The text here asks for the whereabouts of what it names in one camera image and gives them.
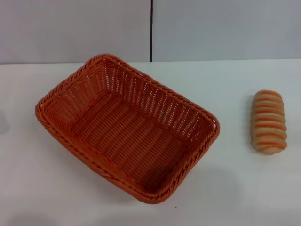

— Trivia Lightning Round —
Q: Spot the orange woven plastic basket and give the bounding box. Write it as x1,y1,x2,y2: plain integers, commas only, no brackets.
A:
34,53,221,205

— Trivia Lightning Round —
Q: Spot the striped twisted bread roll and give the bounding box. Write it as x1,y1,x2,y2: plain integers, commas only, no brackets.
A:
251,89,288,156

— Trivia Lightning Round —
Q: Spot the black vertical wall seam strip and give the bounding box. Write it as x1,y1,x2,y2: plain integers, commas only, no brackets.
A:
150,0,154,63

